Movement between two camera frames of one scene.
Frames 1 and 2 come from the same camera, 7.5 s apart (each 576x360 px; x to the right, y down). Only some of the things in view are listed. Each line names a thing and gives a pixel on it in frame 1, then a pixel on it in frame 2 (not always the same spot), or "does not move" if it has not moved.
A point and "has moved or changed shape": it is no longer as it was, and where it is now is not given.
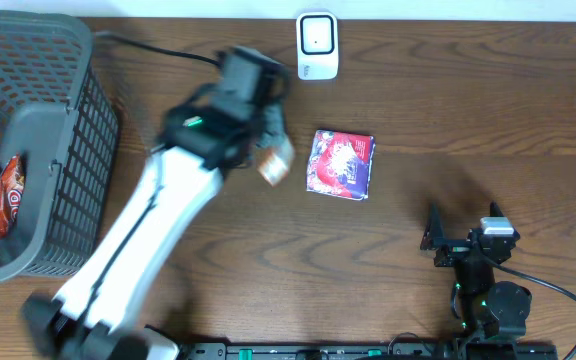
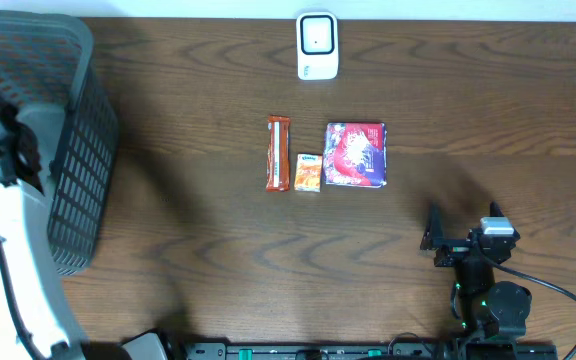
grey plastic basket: (36, 89) does not move
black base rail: (372, 350) does not move
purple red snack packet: (340, 164) has moved or changed shape
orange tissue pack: (273, 163) to (308, 172)
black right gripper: (457, 242) does not move
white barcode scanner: (318, 56) does not move
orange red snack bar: (12, 182) has moved or changed shape
